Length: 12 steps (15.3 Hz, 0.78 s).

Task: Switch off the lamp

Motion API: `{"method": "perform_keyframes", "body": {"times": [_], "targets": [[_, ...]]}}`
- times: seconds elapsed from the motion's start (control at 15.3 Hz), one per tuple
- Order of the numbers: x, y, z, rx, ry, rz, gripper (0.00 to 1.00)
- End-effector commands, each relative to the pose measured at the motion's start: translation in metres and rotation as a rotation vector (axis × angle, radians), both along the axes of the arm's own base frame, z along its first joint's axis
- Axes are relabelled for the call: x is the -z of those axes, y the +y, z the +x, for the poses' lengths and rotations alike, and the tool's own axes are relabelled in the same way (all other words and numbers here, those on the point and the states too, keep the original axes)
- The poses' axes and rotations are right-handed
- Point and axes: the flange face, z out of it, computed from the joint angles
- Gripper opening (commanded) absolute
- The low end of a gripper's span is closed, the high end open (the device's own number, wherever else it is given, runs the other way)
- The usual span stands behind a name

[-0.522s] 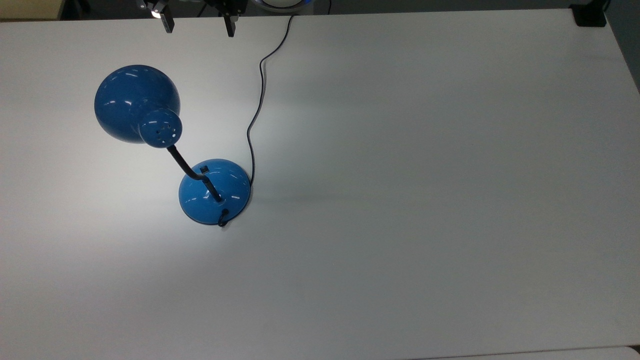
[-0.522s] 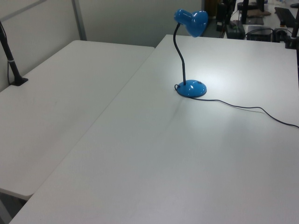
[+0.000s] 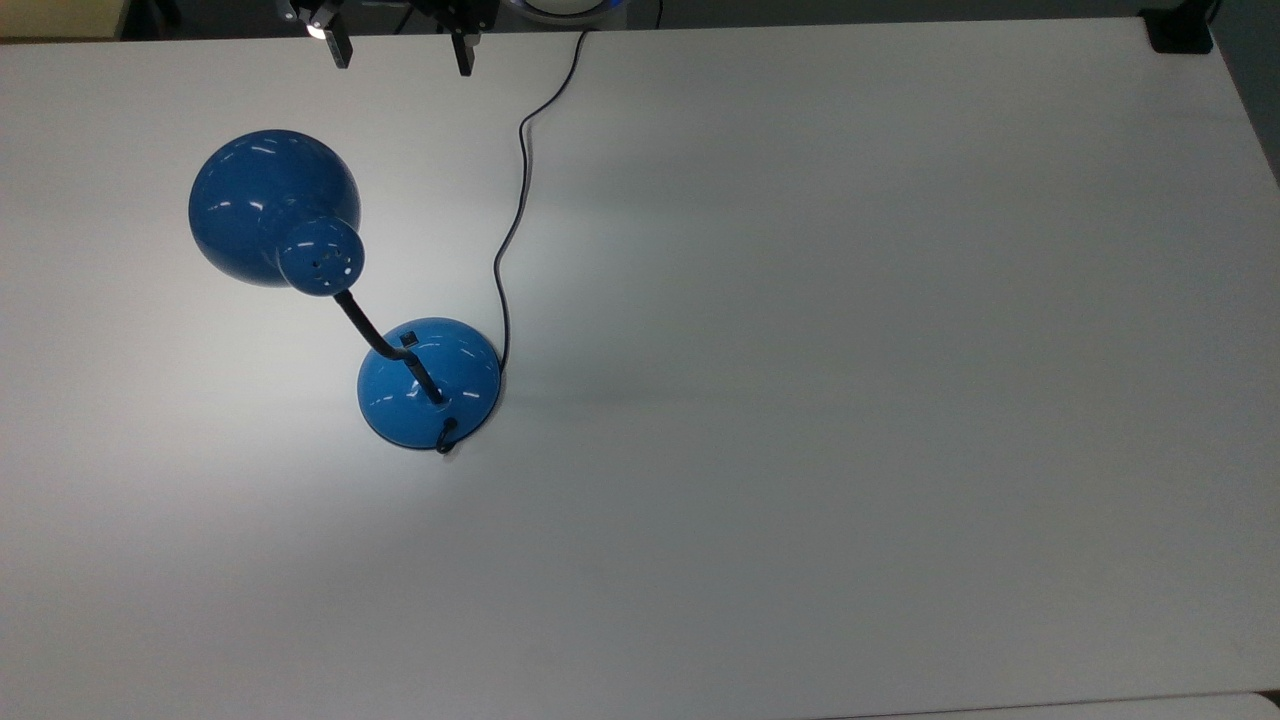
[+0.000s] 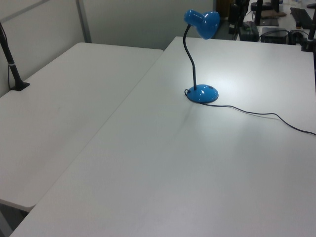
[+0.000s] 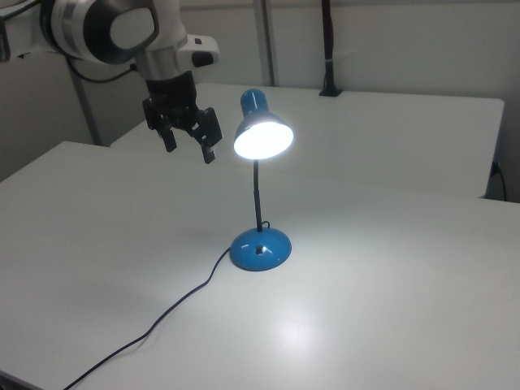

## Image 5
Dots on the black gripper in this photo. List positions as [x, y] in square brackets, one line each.
[174, 101]

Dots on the blue desk lamp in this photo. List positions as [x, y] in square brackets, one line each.
[262, 248]

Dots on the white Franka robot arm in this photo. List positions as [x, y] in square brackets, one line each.
[97, 28]

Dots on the grey partition post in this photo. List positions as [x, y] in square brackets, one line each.
[87, 113]
[266, 40]

